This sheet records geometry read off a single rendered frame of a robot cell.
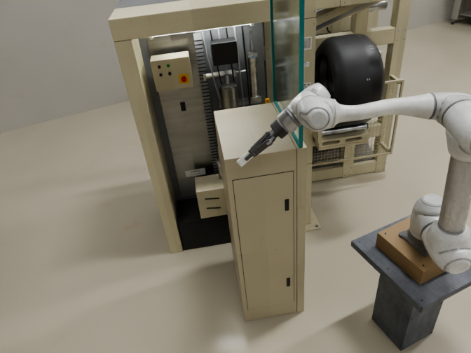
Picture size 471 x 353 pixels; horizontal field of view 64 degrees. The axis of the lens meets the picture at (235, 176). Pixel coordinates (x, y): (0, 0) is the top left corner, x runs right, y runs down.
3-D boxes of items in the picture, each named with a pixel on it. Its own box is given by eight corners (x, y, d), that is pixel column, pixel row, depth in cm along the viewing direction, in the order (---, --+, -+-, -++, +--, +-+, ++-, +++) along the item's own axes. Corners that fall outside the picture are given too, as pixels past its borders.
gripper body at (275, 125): (290, 135, 147) (272, 150, 150) (288, 129, 155) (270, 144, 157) (277, 120, 145) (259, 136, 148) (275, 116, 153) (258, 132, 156)
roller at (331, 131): (319, 137, 263) (319, 132, 261) (317, 134, 267) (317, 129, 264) (368, 129, 265) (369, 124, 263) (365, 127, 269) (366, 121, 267)
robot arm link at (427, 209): (436, 218, 197) (444, 185, 184) (451, 244, 183) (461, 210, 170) (404, 221, 199) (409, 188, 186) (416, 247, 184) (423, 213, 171)
